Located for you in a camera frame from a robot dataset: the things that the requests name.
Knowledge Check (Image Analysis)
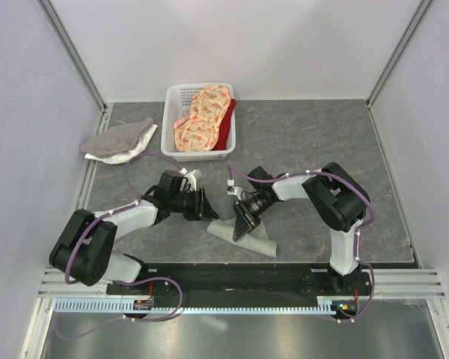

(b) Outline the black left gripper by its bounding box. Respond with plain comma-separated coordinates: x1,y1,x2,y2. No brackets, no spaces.
170,187,219,221

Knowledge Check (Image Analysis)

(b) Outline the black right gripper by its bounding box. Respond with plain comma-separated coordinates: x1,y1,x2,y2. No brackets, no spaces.
232,194,272,241

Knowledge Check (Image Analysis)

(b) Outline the grey-green cloth napkin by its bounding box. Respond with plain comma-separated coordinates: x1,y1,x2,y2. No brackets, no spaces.
207,219,278,258

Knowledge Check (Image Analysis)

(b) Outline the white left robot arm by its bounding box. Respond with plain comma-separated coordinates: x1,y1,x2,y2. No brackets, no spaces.
49,169,219,294

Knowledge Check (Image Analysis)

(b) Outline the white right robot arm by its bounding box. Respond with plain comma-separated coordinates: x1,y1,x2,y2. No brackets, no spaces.
227,162,374,295

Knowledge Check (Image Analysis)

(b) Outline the floral mesh laundry bag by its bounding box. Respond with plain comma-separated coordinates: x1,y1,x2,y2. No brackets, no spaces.
173,85,232,153

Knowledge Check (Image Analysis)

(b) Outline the red cloth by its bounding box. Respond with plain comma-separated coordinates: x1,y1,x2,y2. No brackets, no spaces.
213,99,236,151

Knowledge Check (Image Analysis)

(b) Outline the white cloth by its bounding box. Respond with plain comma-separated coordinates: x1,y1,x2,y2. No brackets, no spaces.
83,124,158,165

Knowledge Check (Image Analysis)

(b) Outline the white perforated plastic basket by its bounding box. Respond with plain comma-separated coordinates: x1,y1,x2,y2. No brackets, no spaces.
161,82,236,162

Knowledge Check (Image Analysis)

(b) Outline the grey cloth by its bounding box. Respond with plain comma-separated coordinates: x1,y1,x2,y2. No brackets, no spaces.
79,117,154,157

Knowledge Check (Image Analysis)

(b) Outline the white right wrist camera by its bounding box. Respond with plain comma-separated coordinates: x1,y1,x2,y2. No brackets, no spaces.
227,179,243,200

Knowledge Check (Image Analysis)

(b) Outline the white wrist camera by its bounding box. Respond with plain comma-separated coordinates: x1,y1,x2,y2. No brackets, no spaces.
227,179,243,200
179,168,202,191

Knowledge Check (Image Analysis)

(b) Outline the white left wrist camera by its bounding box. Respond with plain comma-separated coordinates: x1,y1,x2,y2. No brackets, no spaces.
179,168,202,191

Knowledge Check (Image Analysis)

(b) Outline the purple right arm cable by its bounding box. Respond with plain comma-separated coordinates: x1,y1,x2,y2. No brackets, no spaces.
227,164,379,325

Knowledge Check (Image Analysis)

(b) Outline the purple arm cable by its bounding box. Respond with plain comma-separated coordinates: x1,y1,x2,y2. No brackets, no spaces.
227,164,379,325
54,150,184,340

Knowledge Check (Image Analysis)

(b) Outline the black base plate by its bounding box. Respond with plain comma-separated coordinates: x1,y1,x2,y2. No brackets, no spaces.
106,263,373,300

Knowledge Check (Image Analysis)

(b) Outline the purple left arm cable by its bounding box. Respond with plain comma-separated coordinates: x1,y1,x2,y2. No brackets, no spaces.
54,150,184,340

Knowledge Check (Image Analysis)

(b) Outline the slotted cable duct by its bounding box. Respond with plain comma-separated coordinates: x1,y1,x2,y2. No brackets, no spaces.
53,297,352,315

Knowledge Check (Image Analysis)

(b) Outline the aluminium frame rail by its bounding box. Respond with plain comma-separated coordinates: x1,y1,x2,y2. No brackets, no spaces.
0,0,449,359

